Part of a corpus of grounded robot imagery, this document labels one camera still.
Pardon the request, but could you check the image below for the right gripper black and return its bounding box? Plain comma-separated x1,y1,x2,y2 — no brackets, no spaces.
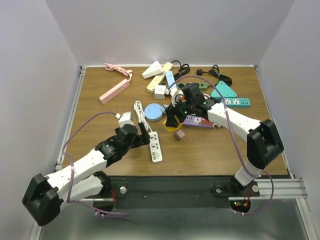
164,95,195,128

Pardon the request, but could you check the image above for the yellow cube socket adapter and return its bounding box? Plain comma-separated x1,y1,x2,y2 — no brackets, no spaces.
162,120,183,133

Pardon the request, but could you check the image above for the white usb power strip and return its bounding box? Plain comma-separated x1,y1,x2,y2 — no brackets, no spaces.
148,131,163,163

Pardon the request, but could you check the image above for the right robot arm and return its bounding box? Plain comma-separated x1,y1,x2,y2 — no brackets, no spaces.
164,83,284,195

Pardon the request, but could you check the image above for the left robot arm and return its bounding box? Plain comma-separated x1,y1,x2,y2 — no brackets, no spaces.
22,122,150,226

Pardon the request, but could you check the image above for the small pink plug adapter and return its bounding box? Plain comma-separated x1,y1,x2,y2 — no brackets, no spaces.
174,129,186,141

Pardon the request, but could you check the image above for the round light blue socket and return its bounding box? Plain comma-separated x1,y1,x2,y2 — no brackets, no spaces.
144,103,164,122

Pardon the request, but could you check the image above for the purple pink power strip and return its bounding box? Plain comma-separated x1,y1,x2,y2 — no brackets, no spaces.
183,115,215,129

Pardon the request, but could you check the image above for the white cube socket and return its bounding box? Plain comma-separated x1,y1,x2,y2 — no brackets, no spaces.
154,85,166,100

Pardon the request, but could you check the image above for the beige wooden power strip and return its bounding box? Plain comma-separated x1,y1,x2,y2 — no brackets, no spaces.
146,62,174,93

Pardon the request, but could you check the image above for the light blue power strip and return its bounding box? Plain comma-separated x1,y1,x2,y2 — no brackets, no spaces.
165,70,177,95

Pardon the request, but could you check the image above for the dark green power strip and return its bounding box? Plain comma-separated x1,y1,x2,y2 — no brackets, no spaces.
176,82,208,92

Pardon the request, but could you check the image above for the white triangular power strip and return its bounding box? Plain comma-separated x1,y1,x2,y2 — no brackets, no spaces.
141,60,163,79

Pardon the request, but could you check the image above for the teal long power strip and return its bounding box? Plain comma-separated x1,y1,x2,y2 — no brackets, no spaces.
224,97,251,108

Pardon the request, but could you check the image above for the teal triangular power strip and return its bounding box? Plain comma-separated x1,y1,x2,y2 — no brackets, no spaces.
210,81,237,100

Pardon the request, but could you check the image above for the white cable bundle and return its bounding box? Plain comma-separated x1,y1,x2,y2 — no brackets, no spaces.
133,100,154,133

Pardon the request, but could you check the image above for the black coiled cable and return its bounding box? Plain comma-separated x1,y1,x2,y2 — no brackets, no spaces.
172,59,191,81

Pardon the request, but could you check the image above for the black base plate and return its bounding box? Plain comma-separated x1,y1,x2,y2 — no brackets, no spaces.
92,175,260,210

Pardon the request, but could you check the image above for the pink coiled cable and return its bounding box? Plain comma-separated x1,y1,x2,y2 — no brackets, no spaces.
104,63,133,78

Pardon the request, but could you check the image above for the black cable with plug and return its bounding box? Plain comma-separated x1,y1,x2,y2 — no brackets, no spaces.
196,64,233,86

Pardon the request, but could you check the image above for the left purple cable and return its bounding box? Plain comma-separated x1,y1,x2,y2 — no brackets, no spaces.
62,111,130,218

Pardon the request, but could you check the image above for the purple cable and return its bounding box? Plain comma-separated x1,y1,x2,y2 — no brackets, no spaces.
62,111,130,218
167,75,275,216

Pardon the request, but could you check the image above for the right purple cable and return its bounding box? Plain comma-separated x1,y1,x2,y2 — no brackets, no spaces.
167,75,275,216

